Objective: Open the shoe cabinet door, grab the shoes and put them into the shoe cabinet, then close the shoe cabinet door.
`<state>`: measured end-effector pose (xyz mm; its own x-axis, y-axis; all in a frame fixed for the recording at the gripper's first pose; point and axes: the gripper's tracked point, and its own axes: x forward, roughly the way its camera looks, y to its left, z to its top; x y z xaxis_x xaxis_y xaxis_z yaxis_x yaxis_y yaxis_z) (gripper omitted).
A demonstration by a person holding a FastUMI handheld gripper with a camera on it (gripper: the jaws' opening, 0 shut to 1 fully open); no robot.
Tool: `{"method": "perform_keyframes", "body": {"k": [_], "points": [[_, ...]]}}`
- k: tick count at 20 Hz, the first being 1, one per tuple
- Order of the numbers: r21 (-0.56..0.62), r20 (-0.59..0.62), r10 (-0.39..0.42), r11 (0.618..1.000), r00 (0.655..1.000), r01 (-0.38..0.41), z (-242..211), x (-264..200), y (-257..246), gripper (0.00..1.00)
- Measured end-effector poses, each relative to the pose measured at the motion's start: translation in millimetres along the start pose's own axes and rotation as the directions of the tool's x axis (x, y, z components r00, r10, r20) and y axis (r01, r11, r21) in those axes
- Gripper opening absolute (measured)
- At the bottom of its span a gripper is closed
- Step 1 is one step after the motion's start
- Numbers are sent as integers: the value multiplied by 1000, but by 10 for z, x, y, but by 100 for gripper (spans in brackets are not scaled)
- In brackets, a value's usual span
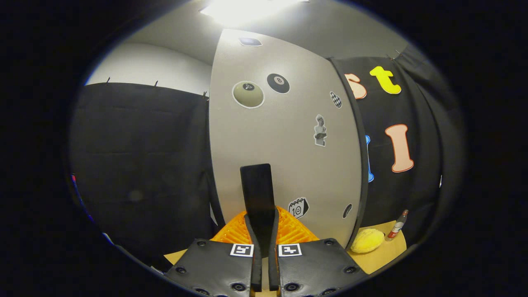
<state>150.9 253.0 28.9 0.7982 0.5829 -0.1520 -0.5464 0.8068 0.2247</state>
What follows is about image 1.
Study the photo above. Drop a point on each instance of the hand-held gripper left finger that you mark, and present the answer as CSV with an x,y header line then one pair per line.
x,y
255,264

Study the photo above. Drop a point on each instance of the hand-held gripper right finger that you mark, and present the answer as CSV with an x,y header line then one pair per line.
x,y
273,268

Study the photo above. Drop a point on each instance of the grey shoe cabinet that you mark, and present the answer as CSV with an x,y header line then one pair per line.
x,y
363,206

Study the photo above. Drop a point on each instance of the yellow plush toy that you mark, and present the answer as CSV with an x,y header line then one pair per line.
x,y
366,241

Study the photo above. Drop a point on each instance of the small red white bottle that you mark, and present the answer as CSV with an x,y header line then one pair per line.
x,y
396,229

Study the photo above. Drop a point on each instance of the black backdrop cloth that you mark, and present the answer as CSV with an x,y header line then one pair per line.
x,y
144,144

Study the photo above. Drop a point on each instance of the computer screen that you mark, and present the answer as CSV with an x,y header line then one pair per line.
x,y
73,179

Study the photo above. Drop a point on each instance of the large ceiling light panel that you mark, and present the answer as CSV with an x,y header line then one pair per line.
x,y
247,10

